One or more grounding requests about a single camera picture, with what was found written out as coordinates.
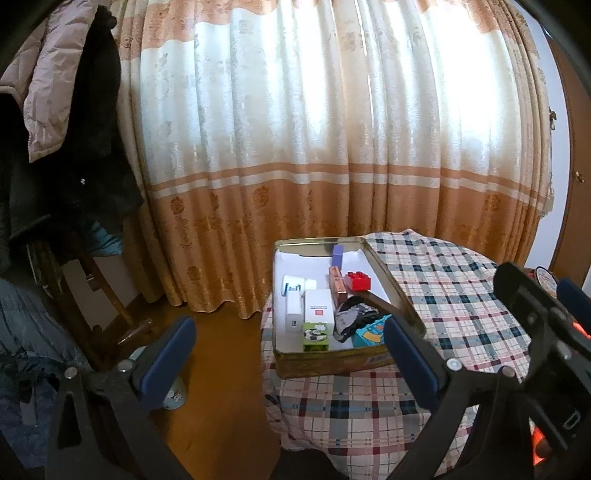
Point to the copper pink box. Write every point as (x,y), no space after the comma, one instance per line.
(339,286)

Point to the gold metal tin box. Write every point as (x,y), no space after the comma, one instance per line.
(323,364)

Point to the teal cloth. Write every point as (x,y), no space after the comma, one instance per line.
(104,240)

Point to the plaid tablecloth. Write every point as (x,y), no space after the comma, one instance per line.
(438,295)

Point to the teal building block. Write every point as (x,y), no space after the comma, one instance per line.
(369,334)

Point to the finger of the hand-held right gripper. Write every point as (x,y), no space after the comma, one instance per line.
(572,300)
(517,290)

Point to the pink quilted jacket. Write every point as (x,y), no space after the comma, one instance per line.
(51,69)

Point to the brown wooden door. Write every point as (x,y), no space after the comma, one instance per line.
(577,207)

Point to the slim white box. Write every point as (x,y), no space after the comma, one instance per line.
(294,314)

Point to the white printed cup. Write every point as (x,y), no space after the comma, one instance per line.
(178,397)

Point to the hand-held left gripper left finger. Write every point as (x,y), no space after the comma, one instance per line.
(168,360)

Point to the curtain tieback tassel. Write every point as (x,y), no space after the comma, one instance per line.
(551,117)

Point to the white box red label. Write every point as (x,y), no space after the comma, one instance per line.
(318,304)

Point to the dark wooden chair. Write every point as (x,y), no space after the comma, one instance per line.
(108,295)

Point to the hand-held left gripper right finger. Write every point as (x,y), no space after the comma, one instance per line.
(415,364)

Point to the red building block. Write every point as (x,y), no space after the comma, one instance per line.
(358,281)

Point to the black jacket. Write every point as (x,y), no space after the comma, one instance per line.
(87,152)

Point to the purple box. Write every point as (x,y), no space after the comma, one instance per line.
(338,256)

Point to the grey blue padded jacket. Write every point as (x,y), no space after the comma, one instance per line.
(23,332)

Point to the cream and orange curtain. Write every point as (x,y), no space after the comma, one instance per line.
(277,115)

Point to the round cookie tin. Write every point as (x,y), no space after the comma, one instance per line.
(545,279)

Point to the green soccer ball block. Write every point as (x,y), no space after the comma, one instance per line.
(316,337)

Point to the white paper liner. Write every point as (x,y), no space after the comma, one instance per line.
(300,263)

